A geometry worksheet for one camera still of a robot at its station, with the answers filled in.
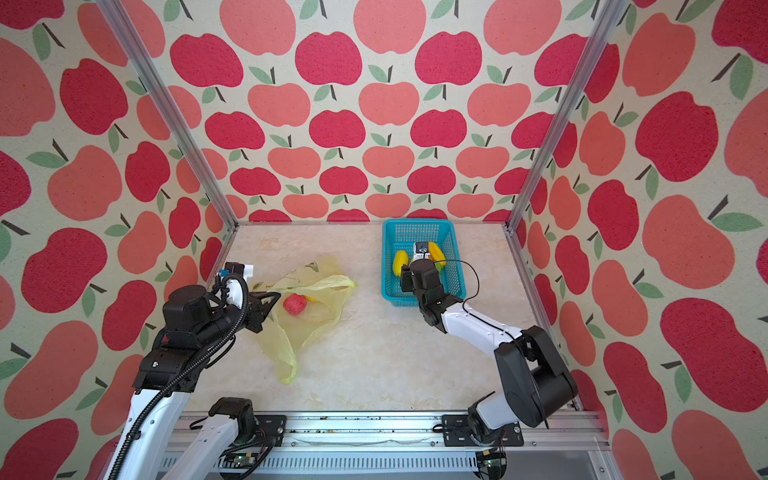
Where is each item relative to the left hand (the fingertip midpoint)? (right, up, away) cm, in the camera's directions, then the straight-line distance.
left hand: (279, 299), depth 67 cm
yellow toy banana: (+30, +8, +37) cm, 49 cm away
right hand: (+33, +5, +22) cm, 40 cm away
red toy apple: (-4, -6, +24) cm, 25 cm away
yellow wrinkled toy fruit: (0, -5, +28) cm, 29 cm away
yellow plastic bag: (0, -10, +5) cm, 11 cm away
